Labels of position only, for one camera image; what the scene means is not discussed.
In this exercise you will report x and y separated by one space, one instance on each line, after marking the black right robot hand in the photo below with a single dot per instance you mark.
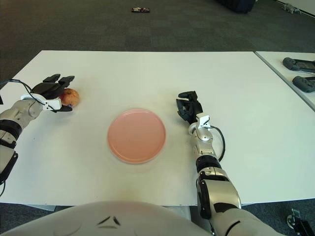
193 108

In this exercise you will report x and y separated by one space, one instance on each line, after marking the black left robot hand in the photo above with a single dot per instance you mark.
48 89

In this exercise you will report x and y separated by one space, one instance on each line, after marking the red apple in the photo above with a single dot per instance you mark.
71 97

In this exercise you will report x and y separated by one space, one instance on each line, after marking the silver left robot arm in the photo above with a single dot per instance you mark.
19 113

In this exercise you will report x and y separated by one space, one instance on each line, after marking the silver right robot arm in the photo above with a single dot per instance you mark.
208 147

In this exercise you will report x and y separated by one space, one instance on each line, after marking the pink round plate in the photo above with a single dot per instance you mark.
136 136

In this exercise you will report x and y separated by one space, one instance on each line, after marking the dark blue bag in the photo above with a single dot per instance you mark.
236 6

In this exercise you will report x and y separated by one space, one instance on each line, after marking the grey handheld controller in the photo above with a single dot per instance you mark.
295 64
302 84

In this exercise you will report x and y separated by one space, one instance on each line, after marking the small dark floor object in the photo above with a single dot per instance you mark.
140 10

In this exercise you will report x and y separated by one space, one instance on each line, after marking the grey robot torso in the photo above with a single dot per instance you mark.
110 216

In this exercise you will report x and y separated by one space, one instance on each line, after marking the black wheeled stand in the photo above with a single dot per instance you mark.
295 218

